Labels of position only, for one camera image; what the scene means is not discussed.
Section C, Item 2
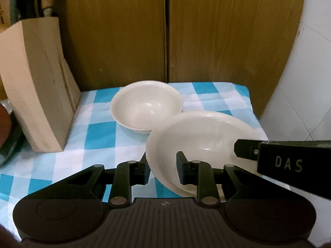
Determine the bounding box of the steel pot with lid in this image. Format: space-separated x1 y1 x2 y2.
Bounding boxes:
1 99 25 168

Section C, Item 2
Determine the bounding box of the large cream bowl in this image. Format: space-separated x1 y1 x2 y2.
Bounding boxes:
146 111 260 197

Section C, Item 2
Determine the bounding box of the blue white checkered tablecloth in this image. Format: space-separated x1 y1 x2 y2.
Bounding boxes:
1 82 266 235

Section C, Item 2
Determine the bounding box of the yellow pomelo in net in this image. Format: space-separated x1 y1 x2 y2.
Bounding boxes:
0 0 11 32

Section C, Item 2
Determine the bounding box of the red apple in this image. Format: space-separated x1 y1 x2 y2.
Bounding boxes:
0 104 12 148

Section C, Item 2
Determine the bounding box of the wooden knife block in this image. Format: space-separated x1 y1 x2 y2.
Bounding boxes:
1 17 81 152

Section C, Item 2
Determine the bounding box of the wooden cabinet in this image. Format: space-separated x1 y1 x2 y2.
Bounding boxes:
55 0 304 116

